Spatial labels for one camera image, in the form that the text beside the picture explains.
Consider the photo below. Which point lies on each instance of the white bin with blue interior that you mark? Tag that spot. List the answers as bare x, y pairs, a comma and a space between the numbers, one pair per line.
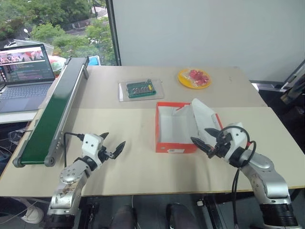
94, 60

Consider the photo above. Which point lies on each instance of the green circuit board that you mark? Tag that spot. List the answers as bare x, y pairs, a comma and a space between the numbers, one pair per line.
141, 89

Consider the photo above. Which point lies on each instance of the black window frame post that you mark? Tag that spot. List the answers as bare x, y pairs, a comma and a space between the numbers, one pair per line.
114, 35

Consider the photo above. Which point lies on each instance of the black equipment frame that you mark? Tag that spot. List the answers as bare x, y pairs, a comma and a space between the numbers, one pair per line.
290, 90

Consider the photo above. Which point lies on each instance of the yellow plate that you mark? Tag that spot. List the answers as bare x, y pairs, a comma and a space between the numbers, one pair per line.
183, 82

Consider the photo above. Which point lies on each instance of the colourful plastic bag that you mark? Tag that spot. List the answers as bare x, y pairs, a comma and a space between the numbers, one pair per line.
56, 64

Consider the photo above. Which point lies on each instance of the white tissue paper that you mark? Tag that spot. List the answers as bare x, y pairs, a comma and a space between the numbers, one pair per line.
171, 124

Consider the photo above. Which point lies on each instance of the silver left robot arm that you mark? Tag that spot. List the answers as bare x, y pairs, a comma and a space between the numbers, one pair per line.
71, 174

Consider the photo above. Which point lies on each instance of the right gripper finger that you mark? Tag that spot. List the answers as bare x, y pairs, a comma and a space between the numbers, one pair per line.
202, 143
213, 131

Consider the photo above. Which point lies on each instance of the orange shoe box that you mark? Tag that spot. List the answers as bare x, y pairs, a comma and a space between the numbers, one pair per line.
176, 146

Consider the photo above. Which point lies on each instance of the clear plastic case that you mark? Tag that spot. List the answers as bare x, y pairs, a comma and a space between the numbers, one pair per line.
143, 99

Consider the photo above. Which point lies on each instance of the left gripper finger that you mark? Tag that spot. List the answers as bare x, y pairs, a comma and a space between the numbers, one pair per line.
104, 135
119, 150

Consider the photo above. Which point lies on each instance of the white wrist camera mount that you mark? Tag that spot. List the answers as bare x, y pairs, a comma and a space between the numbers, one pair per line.
91, 145
238, 138

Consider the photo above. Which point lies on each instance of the green conveyor belt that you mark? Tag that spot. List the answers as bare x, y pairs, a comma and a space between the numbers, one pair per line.
47, 119

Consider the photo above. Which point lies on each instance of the grey open laptop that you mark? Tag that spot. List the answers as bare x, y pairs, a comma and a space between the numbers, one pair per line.
23, 93

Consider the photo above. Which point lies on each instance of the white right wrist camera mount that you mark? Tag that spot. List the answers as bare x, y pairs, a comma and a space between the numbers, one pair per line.
238, 138

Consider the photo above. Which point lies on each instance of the black table leg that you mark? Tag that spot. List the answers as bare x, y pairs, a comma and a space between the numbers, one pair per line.
213, 212

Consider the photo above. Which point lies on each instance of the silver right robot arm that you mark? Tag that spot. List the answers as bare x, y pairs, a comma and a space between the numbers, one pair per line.
269, 174

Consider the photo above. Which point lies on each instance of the red items in plastic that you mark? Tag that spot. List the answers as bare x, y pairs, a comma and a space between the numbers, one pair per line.
199, 77

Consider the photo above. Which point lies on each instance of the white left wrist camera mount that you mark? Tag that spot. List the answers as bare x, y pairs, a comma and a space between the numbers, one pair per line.
91, 145

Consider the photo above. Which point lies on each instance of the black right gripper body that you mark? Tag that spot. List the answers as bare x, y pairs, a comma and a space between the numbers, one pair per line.
221, 148

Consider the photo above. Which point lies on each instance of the white sneaker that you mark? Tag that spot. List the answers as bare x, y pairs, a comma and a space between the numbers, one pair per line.
33, 214

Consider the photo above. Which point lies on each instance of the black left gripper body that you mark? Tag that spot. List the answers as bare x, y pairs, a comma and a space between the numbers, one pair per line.
104, 153

